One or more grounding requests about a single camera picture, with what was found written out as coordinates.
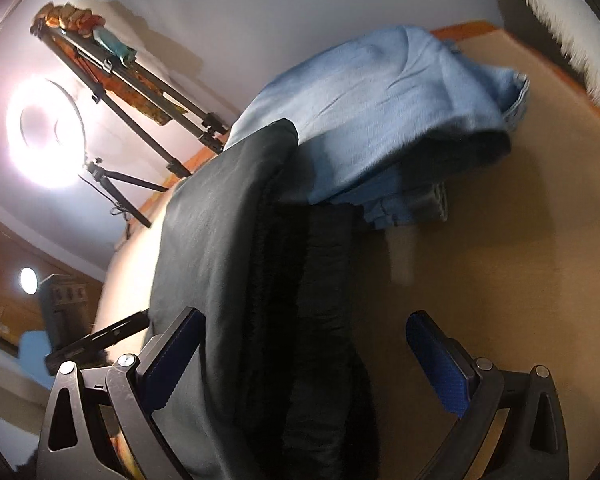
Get teal hanging cloth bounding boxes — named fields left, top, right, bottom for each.
left=93, top=27, right=138, bottom=67

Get tall grey tripod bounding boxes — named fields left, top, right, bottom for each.
left=29, top=10, right=227, bottom=179

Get black pants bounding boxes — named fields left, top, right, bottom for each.
left=147, top=118, right=382, bottom=480

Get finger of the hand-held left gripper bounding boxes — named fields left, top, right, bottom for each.
left=44, top=310, right=151, bottom=377

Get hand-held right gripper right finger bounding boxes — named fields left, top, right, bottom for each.
left=406, top=311, right=572, bottom=480

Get white ring light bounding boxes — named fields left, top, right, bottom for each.
left=7, top=77, right=87, bottom=191

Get orange patterned hanging cloth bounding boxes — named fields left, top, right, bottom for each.
left=41, top=2, right=187, bottom=126

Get small black tripod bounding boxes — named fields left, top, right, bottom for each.
left=79, top=157, right=170, bottom=229

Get folded blue jeans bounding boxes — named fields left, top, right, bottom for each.
left=223, top=25, right=531, bottom=229

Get black power cable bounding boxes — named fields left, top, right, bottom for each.
left=79, top=174, right=133, bottom=237

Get light blue board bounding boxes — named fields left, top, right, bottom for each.
left=18, top=330, right=57, bottom=392

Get white green fuzzy blanket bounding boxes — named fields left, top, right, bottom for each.
left=494, top=0, right=600, bottom=128

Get brown wooden wardrobe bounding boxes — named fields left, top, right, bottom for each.
left=0, top=204, right=107, bottom=348

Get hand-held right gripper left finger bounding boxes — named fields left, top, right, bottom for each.
left=27, top=306, right=207, bottom=480

